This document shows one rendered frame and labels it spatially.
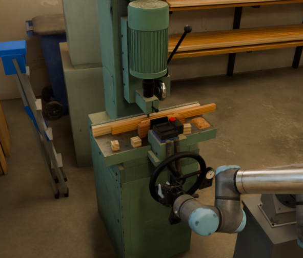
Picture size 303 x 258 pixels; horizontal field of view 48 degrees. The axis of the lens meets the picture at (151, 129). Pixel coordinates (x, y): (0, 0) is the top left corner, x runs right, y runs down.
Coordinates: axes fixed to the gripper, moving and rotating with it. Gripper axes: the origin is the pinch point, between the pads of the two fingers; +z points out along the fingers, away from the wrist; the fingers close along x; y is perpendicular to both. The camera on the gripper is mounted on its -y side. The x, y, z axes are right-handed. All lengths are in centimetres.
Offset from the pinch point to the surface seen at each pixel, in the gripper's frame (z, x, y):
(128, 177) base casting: 25.0, 6.4, 0.3
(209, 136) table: 21.0, -38.4, 11.6
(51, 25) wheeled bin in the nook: 206, 4, 88
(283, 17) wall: 228, -285, 70
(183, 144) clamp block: 9.8, -17.8, 14.7
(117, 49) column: 40, -3, 61
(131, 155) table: 20.7, 4.5, 12.3
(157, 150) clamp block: 12.3, -5.6, 14.4
